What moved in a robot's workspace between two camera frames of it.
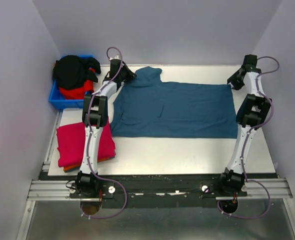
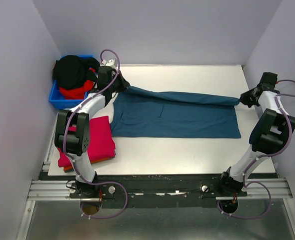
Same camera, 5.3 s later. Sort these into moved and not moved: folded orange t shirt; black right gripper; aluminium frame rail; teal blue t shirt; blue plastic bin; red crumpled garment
Moved: black right gripper; teal blue t shirt
Not moved: aluminium frame rail; blue plastic bin; red crumpled garment; folded orange t shirt
